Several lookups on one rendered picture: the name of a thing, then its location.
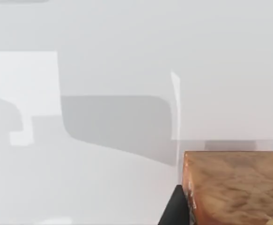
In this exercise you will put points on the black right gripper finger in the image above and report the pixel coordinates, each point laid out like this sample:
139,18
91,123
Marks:
177,209

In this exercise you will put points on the brown bread loaf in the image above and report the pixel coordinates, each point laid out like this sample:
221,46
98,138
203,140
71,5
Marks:
237,187

